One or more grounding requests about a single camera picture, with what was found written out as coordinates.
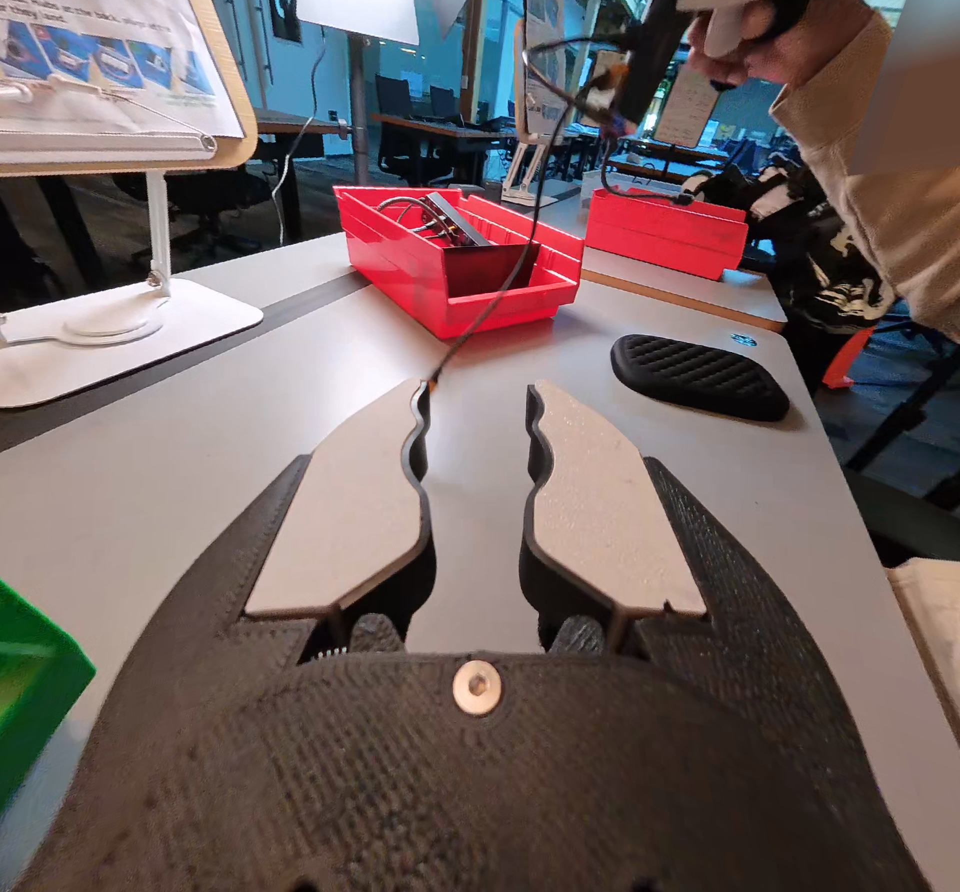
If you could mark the red plastic bin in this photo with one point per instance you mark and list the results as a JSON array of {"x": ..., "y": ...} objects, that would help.
[
  {"x": 487, "y": 314},
  {"x": 660, "y": 239}
]

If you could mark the green plastic bin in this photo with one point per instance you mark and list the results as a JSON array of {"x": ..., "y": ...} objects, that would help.
[{"x": 37, "y": 682}]

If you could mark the person's right hand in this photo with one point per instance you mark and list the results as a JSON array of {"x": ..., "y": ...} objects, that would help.
[{"x": 817, "y": 44}]

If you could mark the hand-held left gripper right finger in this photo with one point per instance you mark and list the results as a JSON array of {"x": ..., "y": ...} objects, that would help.
[{"x": 607, "y": 524}]

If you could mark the black textured pad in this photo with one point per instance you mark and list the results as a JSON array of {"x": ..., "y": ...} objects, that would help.
[{"x": 697, "y": 378}]

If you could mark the instruction board on wooden stand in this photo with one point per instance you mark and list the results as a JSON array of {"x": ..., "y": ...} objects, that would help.
[{"x": 544, "y": 7}]

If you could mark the person's right forearm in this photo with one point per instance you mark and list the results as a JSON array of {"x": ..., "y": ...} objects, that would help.
[{"x": 885, "y": 194}]

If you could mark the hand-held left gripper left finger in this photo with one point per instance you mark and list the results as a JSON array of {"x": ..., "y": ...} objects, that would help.
[{"x": 345, "y": 524}]

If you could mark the instruction sheet board white stand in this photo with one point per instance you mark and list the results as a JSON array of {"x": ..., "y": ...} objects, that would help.
[{"x": 112, "y": 22}]

